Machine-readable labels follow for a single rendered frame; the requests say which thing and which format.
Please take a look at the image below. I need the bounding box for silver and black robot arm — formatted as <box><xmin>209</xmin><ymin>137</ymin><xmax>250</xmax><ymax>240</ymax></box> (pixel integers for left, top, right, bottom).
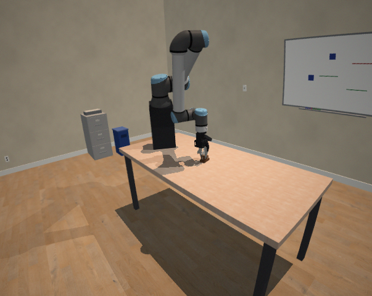
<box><xmin>151</xmin><ymin>30</ymin><xmax>209</xmax><ymax>133</ymax></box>

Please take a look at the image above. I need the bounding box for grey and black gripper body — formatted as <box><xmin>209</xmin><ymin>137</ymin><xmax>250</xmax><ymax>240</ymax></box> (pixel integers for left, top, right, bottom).
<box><xmin>194</xmin><ymin>132</ymin><xmax>208</xmax><ymax>148</ymax></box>

